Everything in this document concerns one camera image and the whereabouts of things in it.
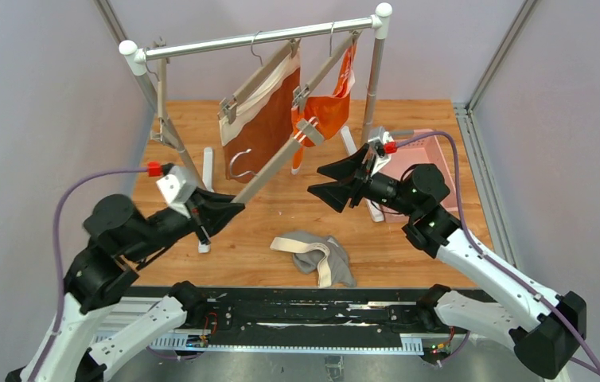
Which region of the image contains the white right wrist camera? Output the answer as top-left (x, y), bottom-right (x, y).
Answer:
top-left (367, 126), bottom-right (393, 158)

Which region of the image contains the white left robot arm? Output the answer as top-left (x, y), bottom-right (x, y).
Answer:
top-left (6, 189), bottom-right (245, 381)

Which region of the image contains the empty beige clip hanger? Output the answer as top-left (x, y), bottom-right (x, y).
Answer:
top-left (150, 58), bottom-right (174, 148)

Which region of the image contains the pink plastic basket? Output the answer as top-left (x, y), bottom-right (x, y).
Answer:
top-left (366, 129), bottom-right (458, 223)

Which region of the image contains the grey underwear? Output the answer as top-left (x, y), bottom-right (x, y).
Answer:
top-left (270, 230), bottom-right (357, 288)

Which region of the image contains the beige hanger of brown underwear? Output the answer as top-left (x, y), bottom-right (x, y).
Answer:
top-left (217, 38), bottom-right (301, 123)

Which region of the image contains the beige hanger of grey underwear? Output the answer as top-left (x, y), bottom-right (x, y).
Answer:
top-left (232, 117), bottom-right (325, 204)

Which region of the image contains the metal clothes rack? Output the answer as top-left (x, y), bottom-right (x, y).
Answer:
top-left (118, 2), bottom-right (393, 254)

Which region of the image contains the beige hanger of orange underwear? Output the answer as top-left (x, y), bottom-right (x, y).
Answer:
top-left (292, 23), bottom-right (361, 112)

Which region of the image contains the orange underwear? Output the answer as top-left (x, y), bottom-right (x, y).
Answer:
top-left (289, 45), bottom-right (358, 176)

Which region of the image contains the brown underwear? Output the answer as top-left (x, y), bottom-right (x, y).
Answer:
top-left (219, 53), bottom-right (301, 183)

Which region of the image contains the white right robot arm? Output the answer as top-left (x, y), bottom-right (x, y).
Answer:
top-left (309, 146), bottom-right (587, 380)

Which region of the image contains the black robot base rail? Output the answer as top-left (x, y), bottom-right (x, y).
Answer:
top-left (120, 286), bottom-right (491, 355)

